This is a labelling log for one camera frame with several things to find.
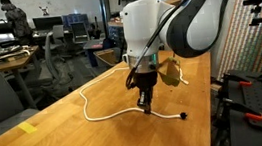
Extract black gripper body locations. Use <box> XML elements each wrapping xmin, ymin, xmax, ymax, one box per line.
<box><xmin>133</xmin><ymin>69</ymin><xmax>161</xmax><ymax>100</ymax></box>

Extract yellow tape patch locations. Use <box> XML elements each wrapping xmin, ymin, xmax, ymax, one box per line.
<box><xmin>17</xmin><ymin>120</ymin><xmax>40</xmax><ymax>136</ymax></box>

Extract wooden office desk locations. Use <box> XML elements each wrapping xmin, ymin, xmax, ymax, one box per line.
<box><xmin>0</xmin><ymin>44</ymin><xmax>47</xmax><ymax>113</ymax></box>

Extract grey drawer cabinet wooden top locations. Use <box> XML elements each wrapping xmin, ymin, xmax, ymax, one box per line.
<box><xmin>107</xmin><ymin>19</ymin><xmax>128</xmax><ymax>54</ymax></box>

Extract grey swivel office chair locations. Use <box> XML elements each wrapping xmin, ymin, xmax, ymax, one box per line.
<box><xmin>19</xmin><ymin>24</ymin><xmax>74</xmax><ymax>100</ymax></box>

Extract person in dark jacket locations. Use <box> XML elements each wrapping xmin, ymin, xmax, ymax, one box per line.
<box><xmin>0</xmin><ymin>0</ymin><xmax>35</xmax><ymax>49</ymax></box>

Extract grey storage bin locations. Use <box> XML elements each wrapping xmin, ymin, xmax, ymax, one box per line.
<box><xmin>92</xmin><ymin>47</ymin><xmax>128</xmax><ymax>73</ymax></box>

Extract white rope black end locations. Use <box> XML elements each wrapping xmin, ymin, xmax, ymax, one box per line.
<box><xmin>77</xmin><ymin>59</ymin><xmax>194</xmax><ymax>133</ymax></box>

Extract black clamp orange handle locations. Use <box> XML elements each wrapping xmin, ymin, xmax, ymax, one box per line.
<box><xmin>219</xmin><ymin>93</ymin><xmax>262</xmax><ymax>127</ymax></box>
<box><xmin>220</xmin><ymin>69</ymin><xmax>254</xmax><ymax>91</ymax></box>

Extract cardboard box in bin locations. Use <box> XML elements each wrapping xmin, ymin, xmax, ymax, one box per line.
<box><xmin>96</xmin><ymin>48</ymin><xmax>118</xmax><ymax>67</ymax></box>

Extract black mesh office chair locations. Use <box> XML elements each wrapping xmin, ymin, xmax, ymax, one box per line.
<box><xmin>70</xmin><ymin>21</ymin><xmax>91</xmax><ymax>46</ymax></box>

